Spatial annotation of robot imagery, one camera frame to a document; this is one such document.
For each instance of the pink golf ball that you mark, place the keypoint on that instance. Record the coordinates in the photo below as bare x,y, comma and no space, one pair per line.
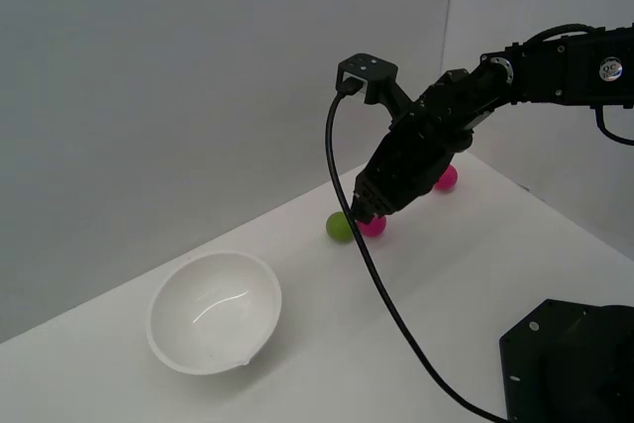
374,229
448,181

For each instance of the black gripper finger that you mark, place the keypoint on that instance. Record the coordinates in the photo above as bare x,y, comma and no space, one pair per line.
413,178
381,165

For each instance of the white bowl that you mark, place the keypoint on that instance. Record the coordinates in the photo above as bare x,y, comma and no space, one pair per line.
213,314

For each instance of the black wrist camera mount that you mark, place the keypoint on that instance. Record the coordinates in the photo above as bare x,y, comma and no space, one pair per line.
371,71

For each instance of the green golf ball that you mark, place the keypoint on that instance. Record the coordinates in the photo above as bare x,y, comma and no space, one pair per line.
337,229

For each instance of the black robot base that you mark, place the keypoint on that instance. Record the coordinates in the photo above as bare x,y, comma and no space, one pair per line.
574,363

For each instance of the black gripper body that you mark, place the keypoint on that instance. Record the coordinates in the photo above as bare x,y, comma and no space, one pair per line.
448,108

